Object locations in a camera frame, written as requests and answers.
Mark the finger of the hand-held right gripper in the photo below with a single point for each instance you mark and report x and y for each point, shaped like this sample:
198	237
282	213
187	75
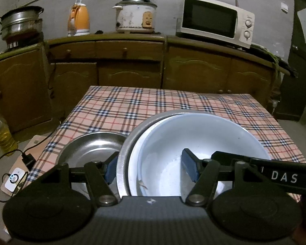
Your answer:
229	156

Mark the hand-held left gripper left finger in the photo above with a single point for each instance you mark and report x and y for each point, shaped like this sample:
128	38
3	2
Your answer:
112	168

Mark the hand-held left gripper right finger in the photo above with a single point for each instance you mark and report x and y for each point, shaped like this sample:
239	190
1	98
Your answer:
188	164

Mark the steel bowl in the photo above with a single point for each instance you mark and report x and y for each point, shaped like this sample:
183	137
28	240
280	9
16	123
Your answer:
124	149

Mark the deep steel plate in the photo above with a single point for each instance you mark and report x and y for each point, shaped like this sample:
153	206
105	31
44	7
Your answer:
91	148

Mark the large white bowl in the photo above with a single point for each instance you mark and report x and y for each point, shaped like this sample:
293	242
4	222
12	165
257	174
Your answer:
193	132

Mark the plaid tablecloth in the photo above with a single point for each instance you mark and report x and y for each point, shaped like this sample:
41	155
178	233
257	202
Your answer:
168	99

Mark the black power adapter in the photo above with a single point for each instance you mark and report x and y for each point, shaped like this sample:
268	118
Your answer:
28	161

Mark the dark door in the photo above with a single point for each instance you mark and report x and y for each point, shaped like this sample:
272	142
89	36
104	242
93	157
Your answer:
295	81

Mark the wooden kitchen cabinet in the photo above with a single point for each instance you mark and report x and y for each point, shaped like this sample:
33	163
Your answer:
193	66

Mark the small white device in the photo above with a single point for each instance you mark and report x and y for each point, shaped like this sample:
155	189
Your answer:
15	180

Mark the green vegetable stalks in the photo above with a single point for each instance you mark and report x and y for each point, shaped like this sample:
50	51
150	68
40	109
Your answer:
270	56

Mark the cooking oil bottle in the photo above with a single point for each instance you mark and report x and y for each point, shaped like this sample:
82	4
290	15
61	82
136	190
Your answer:
3	137

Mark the white microwave oven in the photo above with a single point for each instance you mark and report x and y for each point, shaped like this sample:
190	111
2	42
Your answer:
206	17

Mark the white rice cooker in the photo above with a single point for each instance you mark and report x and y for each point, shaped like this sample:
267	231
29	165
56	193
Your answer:
130	17

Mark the orange electric kettle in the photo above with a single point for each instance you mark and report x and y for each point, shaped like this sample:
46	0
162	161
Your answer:
80	17

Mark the dark cooker base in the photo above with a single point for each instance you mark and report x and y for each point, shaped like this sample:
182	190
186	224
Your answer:
15	43

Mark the stacked steel steamer pot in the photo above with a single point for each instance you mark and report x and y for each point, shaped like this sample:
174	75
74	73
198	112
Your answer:
20	23

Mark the white wall switch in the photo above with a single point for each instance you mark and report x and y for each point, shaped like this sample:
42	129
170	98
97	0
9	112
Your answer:
284	7

